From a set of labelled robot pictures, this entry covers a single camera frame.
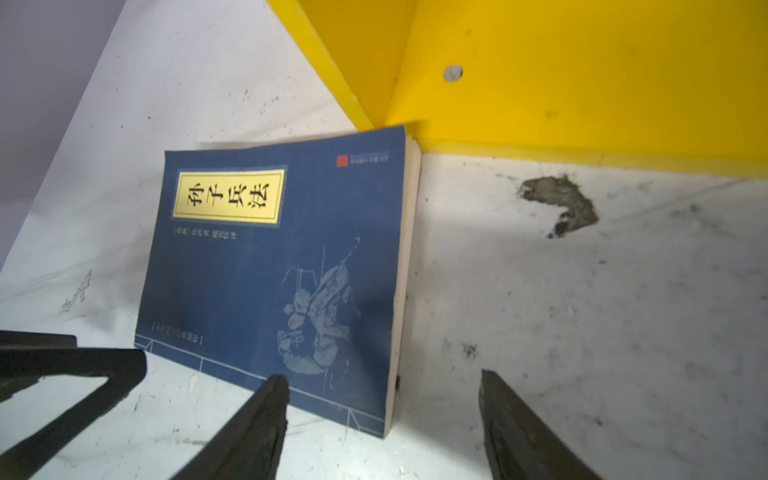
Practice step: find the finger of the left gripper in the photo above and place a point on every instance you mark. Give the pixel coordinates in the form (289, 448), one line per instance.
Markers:
(52, 389)

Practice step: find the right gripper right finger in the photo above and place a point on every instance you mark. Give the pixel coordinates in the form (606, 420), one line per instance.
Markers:
(518, 444)

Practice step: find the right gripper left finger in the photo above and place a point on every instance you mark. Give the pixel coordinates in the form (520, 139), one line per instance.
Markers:
(249, 445)

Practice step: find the navy book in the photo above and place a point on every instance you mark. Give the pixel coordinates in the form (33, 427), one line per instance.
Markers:
(288, 259)

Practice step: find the yellow pink blue bookshelf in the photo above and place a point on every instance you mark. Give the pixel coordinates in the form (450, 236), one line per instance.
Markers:
(677, 86)

